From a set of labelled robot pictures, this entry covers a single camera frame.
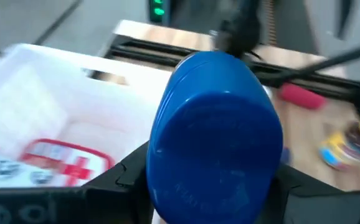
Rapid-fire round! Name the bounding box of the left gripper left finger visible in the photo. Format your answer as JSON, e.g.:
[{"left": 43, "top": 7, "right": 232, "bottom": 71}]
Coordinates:
[{"left": 0, "top": 141, "right": 156, "bottom": 224}]

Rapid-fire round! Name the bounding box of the red bandage roll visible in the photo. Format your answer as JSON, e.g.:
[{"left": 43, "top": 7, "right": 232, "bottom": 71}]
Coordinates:
[{"left": 278, "top": 83, "right": 326, "bottom": 110}]

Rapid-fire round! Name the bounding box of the red first aid kit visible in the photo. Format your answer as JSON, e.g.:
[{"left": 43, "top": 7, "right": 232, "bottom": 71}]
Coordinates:
[{"left": 19, "top": 138, "right": 116, "bottom": 187}]

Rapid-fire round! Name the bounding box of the black metal table frame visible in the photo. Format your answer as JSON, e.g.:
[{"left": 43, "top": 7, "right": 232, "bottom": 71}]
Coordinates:
[{"left": 103, "top": 34, "right": 360, "bottom": 105}]

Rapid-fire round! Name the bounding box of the amber bottle yellow lid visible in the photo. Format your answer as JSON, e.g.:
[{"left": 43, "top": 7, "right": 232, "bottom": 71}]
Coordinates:
[{"left": 318, "top": 116, "right": 360, "bottom": 170}]

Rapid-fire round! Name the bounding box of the clear bottle blue lid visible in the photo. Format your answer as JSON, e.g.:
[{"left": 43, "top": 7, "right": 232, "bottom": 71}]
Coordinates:
[{"left": 145, "top": 50, "right": 284, "bottom": 224}]

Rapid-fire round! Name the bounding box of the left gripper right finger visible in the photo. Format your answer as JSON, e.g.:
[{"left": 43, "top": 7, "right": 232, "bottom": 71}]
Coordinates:
[{"left": 257, "top": 164, "right": 360, "bottom": 224}]

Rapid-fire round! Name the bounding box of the white plastic basket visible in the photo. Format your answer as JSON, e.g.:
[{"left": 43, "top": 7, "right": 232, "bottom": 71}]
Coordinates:
[{"left": 0, "top": 43, "right": 174, "bottom": 189}]

